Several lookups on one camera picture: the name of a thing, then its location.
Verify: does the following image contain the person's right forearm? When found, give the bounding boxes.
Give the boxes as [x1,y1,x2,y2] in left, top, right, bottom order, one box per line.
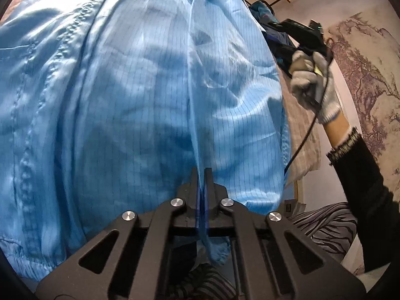
[322,114,400,272]

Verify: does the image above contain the light blue jacket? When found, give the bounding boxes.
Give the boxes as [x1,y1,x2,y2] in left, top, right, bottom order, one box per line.
[0,0,291,282]

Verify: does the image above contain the landscape wall painting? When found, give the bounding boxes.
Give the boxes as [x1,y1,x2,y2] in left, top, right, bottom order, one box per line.
[325,12,400,191]

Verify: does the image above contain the plaid bed blanket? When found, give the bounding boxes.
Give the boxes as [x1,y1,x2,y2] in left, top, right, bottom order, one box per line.
[276,59,322,191]

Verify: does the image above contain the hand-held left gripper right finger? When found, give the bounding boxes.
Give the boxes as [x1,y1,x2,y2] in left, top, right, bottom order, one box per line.
[201,168,365,300]

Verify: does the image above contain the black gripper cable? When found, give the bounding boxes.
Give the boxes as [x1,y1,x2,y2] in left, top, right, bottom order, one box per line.
[283,65,332,176]

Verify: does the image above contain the dark navy folded garment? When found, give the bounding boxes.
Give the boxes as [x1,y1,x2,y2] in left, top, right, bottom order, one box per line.
[248,0,294,63]

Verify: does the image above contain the striped pants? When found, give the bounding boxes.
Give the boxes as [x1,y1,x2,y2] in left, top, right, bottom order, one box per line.
[175,201,358,300]

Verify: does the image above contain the person's right hand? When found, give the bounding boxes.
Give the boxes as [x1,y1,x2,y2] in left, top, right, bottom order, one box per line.
[289,50,343,125]

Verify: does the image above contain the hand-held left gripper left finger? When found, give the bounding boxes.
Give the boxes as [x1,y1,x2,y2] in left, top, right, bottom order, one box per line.
[36,167,201,300]

